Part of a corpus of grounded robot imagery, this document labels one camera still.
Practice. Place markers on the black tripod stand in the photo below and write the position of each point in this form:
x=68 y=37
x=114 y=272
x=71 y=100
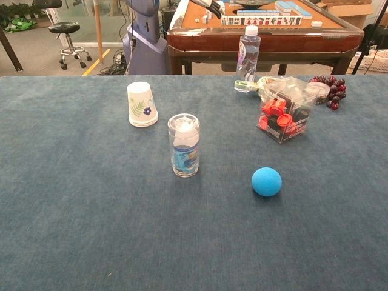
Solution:
x=359 y=59

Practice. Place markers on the brown mahjong table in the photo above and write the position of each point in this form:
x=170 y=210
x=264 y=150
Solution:
x=272 y=42

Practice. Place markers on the white plastic crate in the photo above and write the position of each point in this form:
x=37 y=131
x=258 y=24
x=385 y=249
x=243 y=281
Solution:
x=376 y=62

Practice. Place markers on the wooden pole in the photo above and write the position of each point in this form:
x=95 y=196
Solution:
x=98 y=30

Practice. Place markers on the red item in clear box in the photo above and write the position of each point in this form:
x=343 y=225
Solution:
x=297 y=127

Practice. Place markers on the clear plastic water bottle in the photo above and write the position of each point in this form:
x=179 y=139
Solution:
x=248 y=54

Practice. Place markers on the dark wooden leg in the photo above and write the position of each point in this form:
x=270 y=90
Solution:
x=12 y=54

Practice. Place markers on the black round stool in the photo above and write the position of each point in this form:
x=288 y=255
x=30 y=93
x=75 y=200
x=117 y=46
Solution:
x=64 y=27

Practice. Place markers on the row of upright mahjong tiles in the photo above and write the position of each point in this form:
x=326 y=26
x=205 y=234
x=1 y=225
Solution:
x=260 y=21

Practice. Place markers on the brown cardboard box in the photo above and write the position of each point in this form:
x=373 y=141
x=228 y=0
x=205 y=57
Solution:
x=354 y=12

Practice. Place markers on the dark red grape bunch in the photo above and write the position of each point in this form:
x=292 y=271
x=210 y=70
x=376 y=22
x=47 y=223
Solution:
x=335 y=91

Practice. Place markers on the small round clear-lid tin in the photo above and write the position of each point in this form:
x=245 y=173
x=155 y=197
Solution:
x=321 y=90

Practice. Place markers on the blue carpet table cover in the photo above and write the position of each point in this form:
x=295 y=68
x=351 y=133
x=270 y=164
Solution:
x=91 y=212

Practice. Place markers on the single white mahjong tile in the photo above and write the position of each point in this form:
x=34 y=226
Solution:
x=316 y=24

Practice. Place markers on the small bottle with blue label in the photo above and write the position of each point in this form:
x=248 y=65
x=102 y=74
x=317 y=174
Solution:
x=185 y=151

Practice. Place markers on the blue foam ball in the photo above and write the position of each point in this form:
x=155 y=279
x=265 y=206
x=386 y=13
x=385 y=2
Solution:
x=266 y=182

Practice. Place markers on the white floral paper cup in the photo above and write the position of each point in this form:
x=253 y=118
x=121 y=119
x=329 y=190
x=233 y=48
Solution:
x=139 y=100

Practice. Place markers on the black and silver robot hand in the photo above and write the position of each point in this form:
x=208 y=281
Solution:
x=212 y=7

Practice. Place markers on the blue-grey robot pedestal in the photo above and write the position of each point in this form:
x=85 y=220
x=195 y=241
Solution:
x=145 y=51

